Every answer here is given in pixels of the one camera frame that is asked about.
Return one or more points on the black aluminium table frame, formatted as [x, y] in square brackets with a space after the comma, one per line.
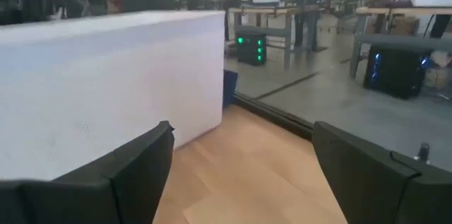
[275, 118]

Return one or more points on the computer tower blue lights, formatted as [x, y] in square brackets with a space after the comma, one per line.
[397, 72]

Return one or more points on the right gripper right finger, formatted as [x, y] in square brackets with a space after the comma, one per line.
[381, 188]

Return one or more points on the white perforated plastic basket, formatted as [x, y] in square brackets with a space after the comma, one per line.
[106, 86]

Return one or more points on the blue cloth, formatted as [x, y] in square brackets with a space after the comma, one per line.
[229, 86]

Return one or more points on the computer tower green lights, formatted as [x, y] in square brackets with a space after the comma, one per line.
[251, 47]

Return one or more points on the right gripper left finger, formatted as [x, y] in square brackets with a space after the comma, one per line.
[134, 188]

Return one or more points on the wooden workbench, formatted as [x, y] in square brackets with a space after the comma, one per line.
[268, 10]
[395, 11]

